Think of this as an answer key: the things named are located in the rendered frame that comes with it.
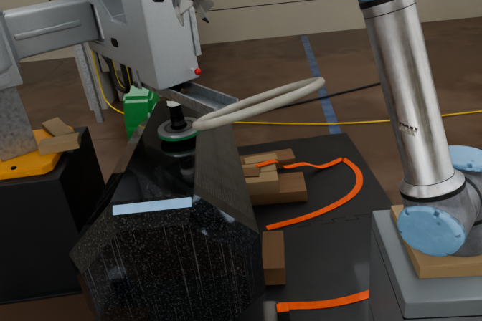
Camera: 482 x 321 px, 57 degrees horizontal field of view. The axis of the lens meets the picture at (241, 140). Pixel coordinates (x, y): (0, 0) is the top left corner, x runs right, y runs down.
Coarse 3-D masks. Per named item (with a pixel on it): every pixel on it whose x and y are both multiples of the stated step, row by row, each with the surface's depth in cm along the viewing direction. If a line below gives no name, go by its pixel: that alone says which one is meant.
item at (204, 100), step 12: (144, 84) 218; (192, 84) 201; (168, 96) 201; (180, 96) 191; (192, 96) 199; (204, 96) 196; (216, 96) 188; (228, 96) 180; (192, 108) 185; (204, 108) 177; (216, 108) 182
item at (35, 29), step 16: (64, 0) 230; (80, 0) 227; (0, 16) 206; (16, 16) 212; (32, 16) 216; (48, 16) 220; (64, 16) 224; (80, 16) 229; (0, 32) 205; (16, 32) 214; (32, 32) 217; (48, 32) 221; (64, 32) 227; (80, 32) 232; (96, 32) 237; (0, 48) 206; (16, 48) 216; (32, 48) 220; (48, 48) 225; (0, 64) 207
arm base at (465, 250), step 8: (480, 224) 119; (472, 232) 119; (480, 232) 120; (472, 240) 119; (480, 240) 120; (464, 248) 120; (472, 248) 120; (480, 248) 120; (456, 256) 121; (464, 256) 121; (472, 256) 120
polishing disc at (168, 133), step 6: (168, 120) 226; (186, 120) 223; (192, 120) 222; (162, 126) 220; (168, 126) 220; (186, 126) 217; (162, 132) 214; (168, 132) 214; (174, 132) 213; (180, 132) 212; (186, 132) 212; (192, 132) 212
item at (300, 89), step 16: (304, 80) 166; (320, 80) 144; (256, 96) 178; (272, 96) 177; (288, 96) 134; (304, 96) 137; (224, 112) 174; (240, 112) 133; (256, 112) 133; (208, 128) 142
